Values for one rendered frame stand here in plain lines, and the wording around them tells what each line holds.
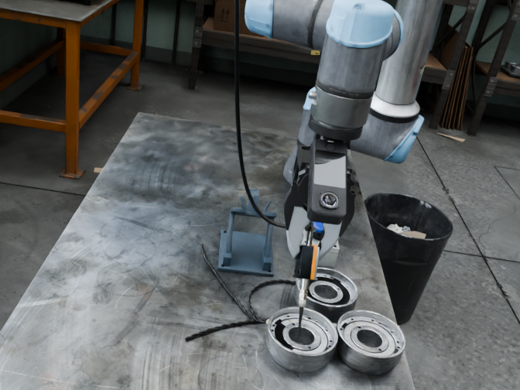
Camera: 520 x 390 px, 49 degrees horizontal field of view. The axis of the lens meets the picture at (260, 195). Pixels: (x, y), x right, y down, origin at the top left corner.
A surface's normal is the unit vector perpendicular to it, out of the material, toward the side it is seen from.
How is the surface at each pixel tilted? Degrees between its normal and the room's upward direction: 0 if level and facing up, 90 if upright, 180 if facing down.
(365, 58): 90
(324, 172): 31
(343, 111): 89
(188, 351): 0
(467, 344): 0
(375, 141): 97
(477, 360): 0
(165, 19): 90
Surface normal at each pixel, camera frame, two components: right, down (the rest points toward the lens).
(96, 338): 0.16, -0.87
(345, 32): -0.57, 0.26
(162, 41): -0.03, 0.47
